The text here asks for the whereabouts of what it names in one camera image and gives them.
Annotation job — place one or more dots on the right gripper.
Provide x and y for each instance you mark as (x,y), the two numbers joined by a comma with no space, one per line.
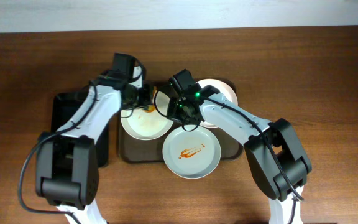
(175,112)

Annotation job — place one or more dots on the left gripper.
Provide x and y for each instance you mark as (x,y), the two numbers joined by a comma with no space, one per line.
(142,98)

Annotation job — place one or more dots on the green and orange sponge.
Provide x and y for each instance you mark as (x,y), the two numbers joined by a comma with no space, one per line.
(149,109)

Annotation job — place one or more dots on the white plate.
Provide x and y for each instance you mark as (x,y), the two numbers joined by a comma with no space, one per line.
(147,126)
(223,87)

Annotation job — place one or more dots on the pale blue plate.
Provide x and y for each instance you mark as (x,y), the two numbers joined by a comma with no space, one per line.
(191,154)

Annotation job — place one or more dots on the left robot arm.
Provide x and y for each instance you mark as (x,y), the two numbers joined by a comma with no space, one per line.
(67,174)

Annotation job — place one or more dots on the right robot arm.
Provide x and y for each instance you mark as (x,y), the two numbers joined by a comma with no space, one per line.
(278,162)

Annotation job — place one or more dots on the brown plastic serving tray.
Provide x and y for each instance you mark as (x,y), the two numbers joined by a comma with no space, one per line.
(133,150)

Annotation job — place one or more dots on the black rectangular tray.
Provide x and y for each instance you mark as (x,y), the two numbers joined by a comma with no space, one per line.
(64,107)

